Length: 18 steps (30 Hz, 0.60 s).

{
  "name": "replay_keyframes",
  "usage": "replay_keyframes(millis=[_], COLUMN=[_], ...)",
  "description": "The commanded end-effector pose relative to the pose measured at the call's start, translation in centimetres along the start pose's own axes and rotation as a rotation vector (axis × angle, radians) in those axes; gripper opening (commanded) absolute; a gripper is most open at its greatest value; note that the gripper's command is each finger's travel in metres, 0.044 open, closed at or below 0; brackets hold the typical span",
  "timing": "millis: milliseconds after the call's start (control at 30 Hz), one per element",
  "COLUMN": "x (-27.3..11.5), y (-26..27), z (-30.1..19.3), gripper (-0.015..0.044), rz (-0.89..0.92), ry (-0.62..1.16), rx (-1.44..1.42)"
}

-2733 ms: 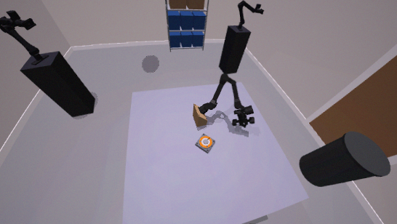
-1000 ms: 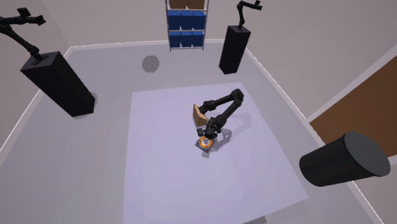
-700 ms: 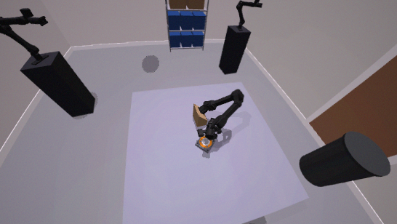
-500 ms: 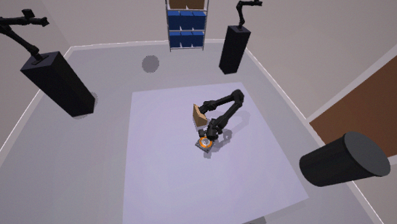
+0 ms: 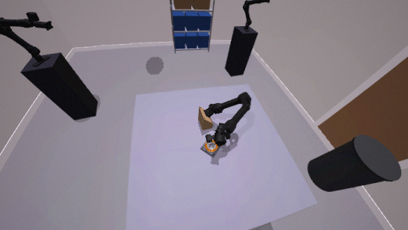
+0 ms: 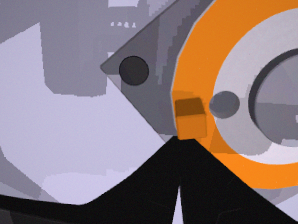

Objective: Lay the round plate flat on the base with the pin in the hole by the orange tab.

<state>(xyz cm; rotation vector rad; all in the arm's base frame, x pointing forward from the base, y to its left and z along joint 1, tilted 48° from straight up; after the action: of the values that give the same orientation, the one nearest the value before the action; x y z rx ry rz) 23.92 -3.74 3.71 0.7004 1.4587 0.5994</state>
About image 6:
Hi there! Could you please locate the orange round plate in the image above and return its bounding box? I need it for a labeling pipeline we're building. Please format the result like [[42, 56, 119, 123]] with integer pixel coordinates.
[[170, 0, 298, 189]]

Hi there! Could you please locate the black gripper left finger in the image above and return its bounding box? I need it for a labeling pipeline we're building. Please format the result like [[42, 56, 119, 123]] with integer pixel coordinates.
[[0, 136, 185, 224]]

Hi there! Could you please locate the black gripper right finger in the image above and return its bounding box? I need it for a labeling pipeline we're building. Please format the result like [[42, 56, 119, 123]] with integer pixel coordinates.
[[180, 139, 298, 224]]

